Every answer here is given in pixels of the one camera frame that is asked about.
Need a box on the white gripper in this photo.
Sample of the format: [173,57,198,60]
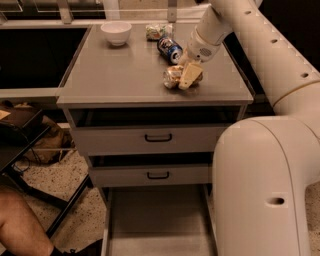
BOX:
[178,28,221,90]

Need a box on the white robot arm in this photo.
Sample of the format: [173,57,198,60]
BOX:
[184,0,320,256]

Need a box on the blue soda can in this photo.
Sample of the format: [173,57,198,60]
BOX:
[157,36,183,65]

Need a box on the top grey drawer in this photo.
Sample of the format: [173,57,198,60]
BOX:
[70,106,241,156]

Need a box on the grey drawer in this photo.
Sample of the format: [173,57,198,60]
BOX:
[101,185,218,256]
[89,152,213,187]
[70,106,241,156]

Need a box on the grey drawer cabinet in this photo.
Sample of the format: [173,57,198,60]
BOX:
[56,22,255,256]

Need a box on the middle grey drawer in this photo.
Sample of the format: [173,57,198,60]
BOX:
[89,152,213,187]

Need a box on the bottom grey drawer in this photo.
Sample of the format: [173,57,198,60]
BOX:
[101,185,218,256]

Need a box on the crumpled snack bag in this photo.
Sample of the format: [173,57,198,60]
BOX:
[145,23,173,41]

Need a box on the white bowl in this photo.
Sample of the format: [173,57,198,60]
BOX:
[100,21,132,46]

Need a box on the brown bag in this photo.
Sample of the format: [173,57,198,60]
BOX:
[13,104,72,164]

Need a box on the black side table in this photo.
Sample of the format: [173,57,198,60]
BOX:
[0,106,91,238]

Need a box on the person's bare leg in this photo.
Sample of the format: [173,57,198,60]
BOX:
[0,187,54,256]

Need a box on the black top drawer handle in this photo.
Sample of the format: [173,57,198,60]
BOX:
[144,133,173,143]

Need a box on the black drawer handle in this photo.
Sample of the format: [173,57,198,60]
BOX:
[147,172,170,180]
[144,133,173,143]

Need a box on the black middle drawer handle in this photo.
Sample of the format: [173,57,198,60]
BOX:
[147,172,170,180]

